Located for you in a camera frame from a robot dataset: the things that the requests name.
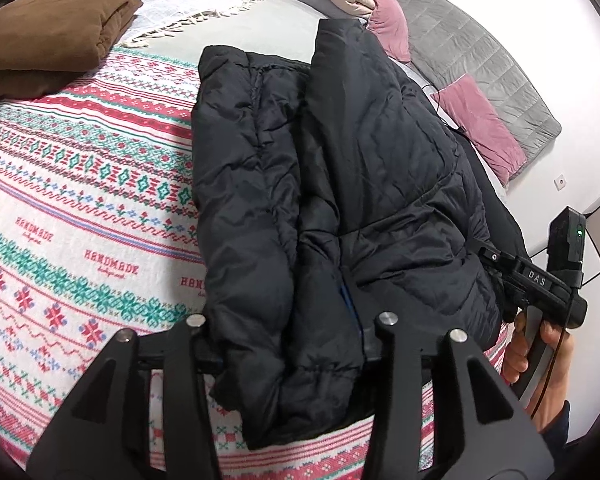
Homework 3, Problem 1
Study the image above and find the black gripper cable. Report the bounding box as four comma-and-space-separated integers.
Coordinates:
527, 285, 578, 418

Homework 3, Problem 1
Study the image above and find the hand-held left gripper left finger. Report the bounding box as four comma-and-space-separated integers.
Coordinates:
25, 314, 227, 480

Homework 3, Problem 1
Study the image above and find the grey quilted headboard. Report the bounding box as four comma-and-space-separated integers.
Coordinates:
370, 0, 562, 183

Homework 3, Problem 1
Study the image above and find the red green patterned blanket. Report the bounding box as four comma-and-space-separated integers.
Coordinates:
0, 45, 511, 480

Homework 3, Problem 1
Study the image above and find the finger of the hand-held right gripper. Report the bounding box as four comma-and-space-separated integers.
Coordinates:
475, 242, 523, 281

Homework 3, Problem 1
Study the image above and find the grey bed sheet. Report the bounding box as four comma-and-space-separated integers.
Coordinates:
180, 0, 326, 68

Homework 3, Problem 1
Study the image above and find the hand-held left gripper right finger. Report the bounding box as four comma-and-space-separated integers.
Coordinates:
339, 282, 556, 480

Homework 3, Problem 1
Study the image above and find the folded brown garment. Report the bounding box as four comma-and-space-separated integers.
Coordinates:
0, 0, 144, 103

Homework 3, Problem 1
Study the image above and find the white fringed throw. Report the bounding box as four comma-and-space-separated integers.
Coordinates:
10, 0, 266, 51

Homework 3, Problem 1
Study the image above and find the black quilted puffer jacket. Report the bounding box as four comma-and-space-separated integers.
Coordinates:
191, 17, 506, 451

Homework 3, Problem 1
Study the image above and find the small pink pillow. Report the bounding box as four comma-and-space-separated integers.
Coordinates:
349, 0, 412, 63

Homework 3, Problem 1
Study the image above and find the large pink pillow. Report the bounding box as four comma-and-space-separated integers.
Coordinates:
437, 74, 527, 186

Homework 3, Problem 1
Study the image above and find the person's right hand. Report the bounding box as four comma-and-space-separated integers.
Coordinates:
500, 310, 577, 433

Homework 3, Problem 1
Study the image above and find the person's right forearm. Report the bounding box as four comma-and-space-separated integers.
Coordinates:
535, 400, 574, 447

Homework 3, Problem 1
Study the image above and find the black smooth coat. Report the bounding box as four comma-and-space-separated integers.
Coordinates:
460, 150, 528, 326

